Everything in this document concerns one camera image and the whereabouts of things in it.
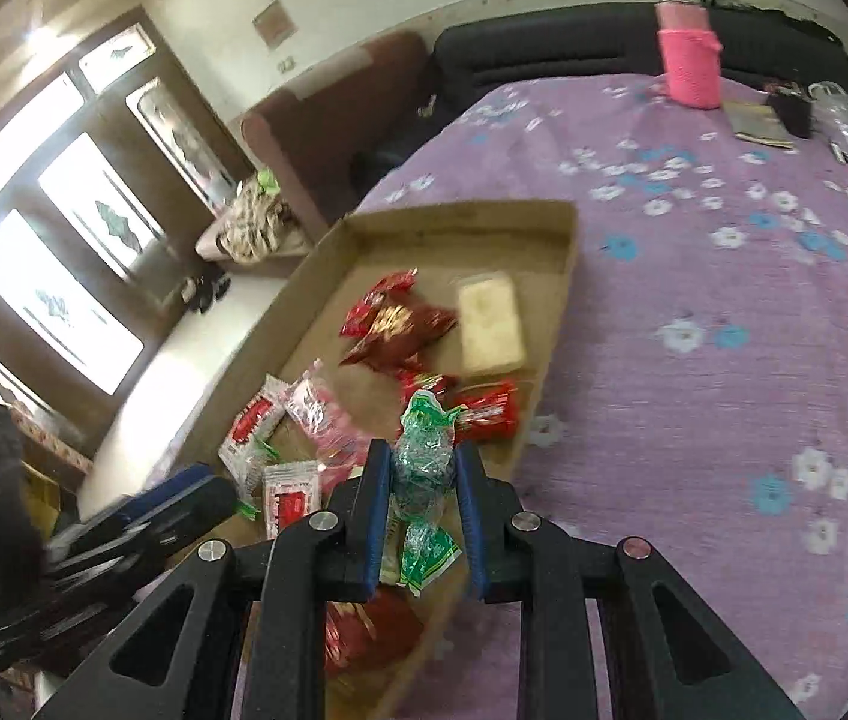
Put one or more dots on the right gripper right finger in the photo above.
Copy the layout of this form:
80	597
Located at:
613	628

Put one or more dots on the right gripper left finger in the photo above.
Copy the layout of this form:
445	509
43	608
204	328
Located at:
239	632

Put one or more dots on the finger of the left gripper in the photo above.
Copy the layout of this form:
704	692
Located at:
129	542

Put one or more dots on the green clear candy packet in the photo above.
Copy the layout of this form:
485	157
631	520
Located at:
423	473

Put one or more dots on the red small snack packet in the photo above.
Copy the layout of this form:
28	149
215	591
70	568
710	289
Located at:
490	413

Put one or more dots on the white red snack packet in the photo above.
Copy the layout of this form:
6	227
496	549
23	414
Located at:
245	450

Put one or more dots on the pink snack packet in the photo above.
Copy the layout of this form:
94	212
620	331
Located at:
340	446

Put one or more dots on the beige cracker packet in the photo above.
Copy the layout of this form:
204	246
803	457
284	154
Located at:
491	328

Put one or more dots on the dark red brown snack packet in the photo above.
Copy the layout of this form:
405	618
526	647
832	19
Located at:
402	327

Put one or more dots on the bright red snack packet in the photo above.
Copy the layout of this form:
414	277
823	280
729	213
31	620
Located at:
361	316

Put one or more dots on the shallow cardboard box tray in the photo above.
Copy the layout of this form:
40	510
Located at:
532	241

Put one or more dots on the purple floral tablecloth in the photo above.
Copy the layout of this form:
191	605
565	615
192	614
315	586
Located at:
698	396

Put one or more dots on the patterned cloth pile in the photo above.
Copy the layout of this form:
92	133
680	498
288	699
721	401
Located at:
256	226

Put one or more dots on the brown armchair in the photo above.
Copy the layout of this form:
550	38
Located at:
309	130

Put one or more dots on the small dark notebook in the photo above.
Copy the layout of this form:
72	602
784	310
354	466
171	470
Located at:
756	123

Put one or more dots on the black small pouch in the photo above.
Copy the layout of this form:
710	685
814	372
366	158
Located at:
793	108

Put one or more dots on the pink sleeved water bottle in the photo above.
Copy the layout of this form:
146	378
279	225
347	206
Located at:
690	51

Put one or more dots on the clear plastic bag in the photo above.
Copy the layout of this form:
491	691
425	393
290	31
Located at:
829	108

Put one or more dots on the black sofa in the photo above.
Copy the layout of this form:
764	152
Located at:
467	62

